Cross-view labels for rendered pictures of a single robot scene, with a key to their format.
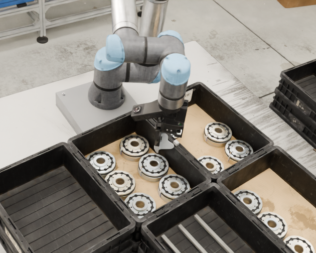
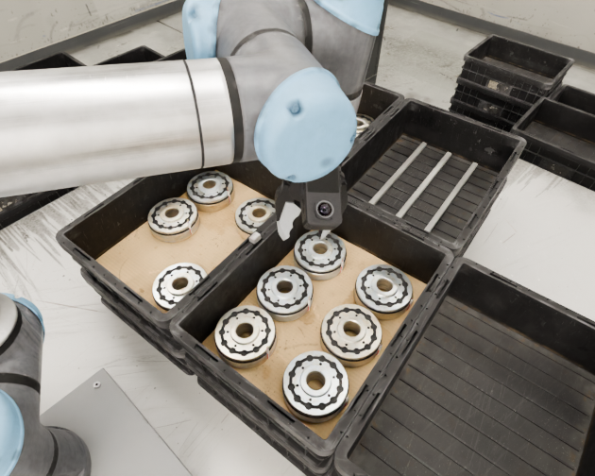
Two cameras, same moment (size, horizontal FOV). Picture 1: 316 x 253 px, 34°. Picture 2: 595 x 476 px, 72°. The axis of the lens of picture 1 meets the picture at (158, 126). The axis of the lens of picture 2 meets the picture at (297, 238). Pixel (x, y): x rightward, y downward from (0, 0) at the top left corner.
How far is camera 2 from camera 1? 144 cm
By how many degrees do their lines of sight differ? 63
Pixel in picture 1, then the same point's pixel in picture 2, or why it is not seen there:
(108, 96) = (66, 453)
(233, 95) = (14, 250)
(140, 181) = (319, 309)
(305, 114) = (21, 201)
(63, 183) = (387, 450)
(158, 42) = (267, 14)
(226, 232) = (360, 192)
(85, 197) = (398, 392)
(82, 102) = not seen: outside the picture
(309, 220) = not seen: hidden behind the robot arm
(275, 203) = not seen: hidden behind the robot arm
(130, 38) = (286, 52)
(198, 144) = (200, 245)
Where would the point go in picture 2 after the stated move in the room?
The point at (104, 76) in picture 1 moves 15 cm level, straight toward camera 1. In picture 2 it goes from (30, 451) to (153, 416)
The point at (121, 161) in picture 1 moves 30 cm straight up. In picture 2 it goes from (282, 354) to (276, 242)
